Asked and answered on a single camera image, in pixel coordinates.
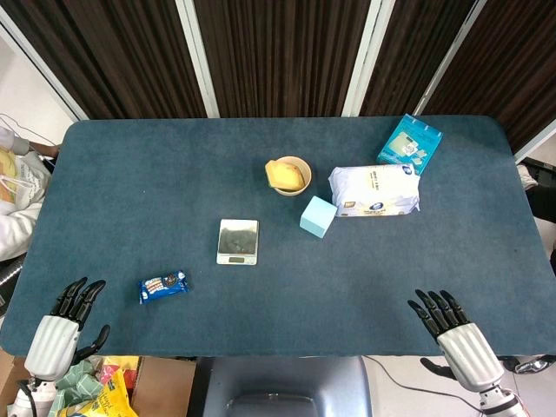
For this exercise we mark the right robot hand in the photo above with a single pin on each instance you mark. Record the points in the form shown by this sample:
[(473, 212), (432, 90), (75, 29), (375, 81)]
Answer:
[(467, 352)]

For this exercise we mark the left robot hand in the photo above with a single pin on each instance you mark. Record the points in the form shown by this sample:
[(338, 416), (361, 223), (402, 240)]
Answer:
[(54, 345)]

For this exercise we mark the blue cookie snack pack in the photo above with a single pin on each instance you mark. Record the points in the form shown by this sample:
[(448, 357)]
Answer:
[(165, 286)]

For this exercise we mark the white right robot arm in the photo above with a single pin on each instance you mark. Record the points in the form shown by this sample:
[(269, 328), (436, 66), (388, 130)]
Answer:
[(498, 401)]

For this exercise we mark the small kitchen scale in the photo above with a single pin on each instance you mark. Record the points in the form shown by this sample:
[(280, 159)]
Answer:
[(237, 241)]

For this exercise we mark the teal box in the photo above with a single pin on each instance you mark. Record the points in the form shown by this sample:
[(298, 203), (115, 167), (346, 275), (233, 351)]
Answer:
[(410, 144)]

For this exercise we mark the green checked bag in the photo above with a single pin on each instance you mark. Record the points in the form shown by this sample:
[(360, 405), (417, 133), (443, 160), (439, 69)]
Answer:
[(76, 382)]

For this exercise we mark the brown cardboard box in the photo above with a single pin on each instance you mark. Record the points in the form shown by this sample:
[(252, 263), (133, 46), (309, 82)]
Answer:
[(163, 384)]

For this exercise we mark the person in white clothes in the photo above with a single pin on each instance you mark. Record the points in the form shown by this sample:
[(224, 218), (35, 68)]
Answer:
[(13, 217)]

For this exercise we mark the white tote bag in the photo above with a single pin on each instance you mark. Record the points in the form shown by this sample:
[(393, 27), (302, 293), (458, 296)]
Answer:
[(19, 178)]

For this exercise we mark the black object with cloth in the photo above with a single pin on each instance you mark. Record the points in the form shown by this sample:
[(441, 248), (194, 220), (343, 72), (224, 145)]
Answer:
[(538, 182)]

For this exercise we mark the white wet wipes pack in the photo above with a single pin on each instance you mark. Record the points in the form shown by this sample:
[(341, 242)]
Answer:
[(374, 190)]

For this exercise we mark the light blue cube box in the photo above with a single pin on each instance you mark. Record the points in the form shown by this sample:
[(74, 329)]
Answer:
[(318, 216)]

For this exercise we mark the blue table mat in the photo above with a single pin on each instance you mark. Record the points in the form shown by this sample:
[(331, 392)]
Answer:
[(269, 243)]

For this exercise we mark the beige round bowl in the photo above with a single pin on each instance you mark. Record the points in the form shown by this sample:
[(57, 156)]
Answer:
[(290, 176)]

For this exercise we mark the yellow sponge cake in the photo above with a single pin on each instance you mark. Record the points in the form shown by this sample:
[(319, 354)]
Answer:
[(286, 175)]

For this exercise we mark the dark slatted partition panel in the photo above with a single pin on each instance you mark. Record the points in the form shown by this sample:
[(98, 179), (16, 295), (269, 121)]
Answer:
[(93, 56), (412, 56), (282, 56), (504, 74)]

